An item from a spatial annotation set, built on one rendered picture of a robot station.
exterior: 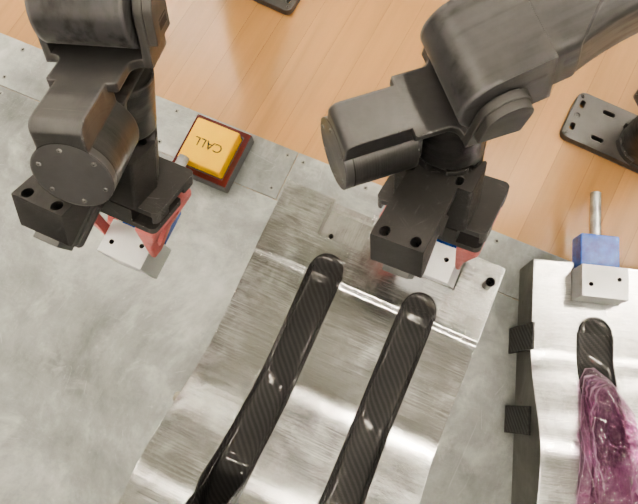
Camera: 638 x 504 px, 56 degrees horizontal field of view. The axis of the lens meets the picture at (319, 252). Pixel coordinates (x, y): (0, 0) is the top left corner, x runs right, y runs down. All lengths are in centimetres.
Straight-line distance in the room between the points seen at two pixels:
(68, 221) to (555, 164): 60
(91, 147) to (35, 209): 8
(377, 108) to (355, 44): 45
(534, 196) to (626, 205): 11
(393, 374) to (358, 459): 9
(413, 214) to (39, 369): 52
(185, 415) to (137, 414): 14
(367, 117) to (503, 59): 10
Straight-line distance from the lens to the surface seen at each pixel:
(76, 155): 43
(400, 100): 43
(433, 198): 47
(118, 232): 63
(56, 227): 48
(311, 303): 65
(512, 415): 73
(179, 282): 77
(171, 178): 56
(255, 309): 66
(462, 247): 54
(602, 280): 72
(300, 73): 85
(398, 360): 65
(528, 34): 40
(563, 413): 68
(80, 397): 79
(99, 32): 45
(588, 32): 41
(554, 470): 66
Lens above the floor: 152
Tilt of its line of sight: 75 degrees down
